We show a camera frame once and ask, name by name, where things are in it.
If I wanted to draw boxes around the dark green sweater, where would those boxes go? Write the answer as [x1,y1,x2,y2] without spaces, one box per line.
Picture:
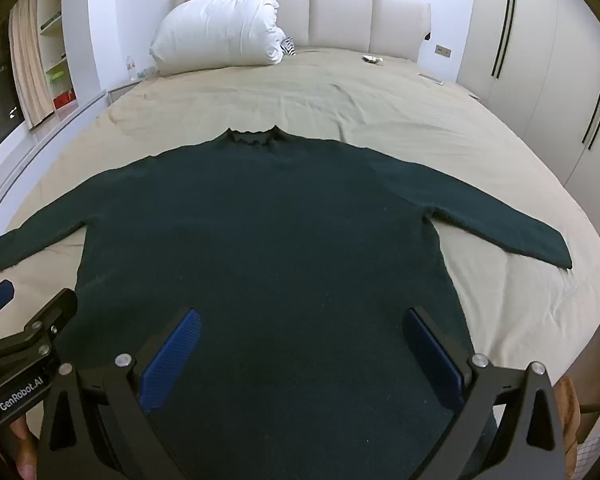
[0,127,573,480]

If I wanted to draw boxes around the white window bench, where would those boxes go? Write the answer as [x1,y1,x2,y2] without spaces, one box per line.
[0,87,109,241]

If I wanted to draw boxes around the beige curtain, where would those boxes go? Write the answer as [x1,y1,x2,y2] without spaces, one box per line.
[7,0,56,129]

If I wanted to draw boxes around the white wardrobe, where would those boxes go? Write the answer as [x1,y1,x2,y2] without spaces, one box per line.
[455,0,600,261]

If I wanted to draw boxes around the beige padded headboard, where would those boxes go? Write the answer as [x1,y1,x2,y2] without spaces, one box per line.
[174,0,432,63]

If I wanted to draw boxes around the bed with beige sheet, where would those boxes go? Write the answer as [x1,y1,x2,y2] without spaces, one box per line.
[0,46,600,396]

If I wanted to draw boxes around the white wall shelf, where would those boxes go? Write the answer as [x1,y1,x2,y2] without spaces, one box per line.
[36,0,79,112]

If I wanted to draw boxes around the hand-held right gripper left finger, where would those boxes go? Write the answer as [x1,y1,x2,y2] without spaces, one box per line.
[37,307,203,480]

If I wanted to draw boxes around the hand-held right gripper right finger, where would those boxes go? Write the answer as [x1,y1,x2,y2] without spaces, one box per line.
[402,306,567,480]

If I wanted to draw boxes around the white pillow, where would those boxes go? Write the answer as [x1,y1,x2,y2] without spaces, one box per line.
[149,0,287,77]

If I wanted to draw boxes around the person's left hand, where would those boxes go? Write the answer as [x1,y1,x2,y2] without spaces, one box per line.
[7,417,40,480]

